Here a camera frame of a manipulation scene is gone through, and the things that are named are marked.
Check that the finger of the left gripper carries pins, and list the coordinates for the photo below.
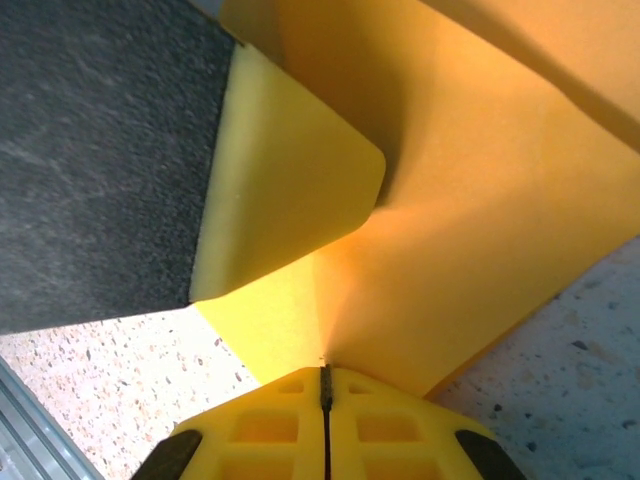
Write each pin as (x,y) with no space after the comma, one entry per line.
(280,190)
(252,25)

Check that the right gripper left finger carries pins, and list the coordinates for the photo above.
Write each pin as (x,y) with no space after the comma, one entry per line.
(260,435)

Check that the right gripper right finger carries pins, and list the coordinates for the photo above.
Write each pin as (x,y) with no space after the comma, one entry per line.
(400,435)

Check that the orange paper sheet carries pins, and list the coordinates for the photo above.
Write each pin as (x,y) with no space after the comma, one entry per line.
(475,225)

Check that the long aluminium base rail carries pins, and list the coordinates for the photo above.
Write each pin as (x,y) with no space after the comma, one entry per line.
(35,430)

